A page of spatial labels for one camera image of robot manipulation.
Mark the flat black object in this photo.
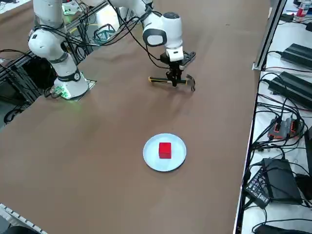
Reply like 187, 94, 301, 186
253, 223, 312, 234

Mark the black device with printed panel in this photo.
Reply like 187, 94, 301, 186
244, 168, 272, 210

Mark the green plastic basket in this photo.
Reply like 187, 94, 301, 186
93, 23, 116, 47

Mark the black rectangular box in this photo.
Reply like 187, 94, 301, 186
262, 157, 303, 205

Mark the white bottle with label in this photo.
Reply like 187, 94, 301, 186
294, 1, 308, 22

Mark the white slotted strip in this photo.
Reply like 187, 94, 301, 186
0, 202, 48, 234

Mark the black upright panel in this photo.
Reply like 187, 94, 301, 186
304, 126, 312, 171

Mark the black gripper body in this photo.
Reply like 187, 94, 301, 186
160, 50, 196, 71

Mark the large black power adapter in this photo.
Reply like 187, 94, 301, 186
282, 43, 312, 72
267, 71, 312, 110

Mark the red wooden cube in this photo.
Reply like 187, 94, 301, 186
158, 142, 173, 160

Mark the orange black electronic module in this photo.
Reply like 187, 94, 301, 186
267, 117, 286, 141
285, 117, 304, 140

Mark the white base with green light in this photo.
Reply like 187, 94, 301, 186
62, 0, 81, 14

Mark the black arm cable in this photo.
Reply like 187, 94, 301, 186
34, 0, 171, 70

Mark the small black adapter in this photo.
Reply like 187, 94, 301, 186
279, 13, 296, 23

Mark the black yellow claw hammer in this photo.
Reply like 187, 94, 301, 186
148, 74, 197, 93

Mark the pale blue round plate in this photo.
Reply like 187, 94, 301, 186
142, 133, 188, 173

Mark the dark metal support frame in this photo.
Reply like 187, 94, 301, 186
0, 50, 53, 104

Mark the aluminium frame post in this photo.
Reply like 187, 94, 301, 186
252, 0, 289, 71

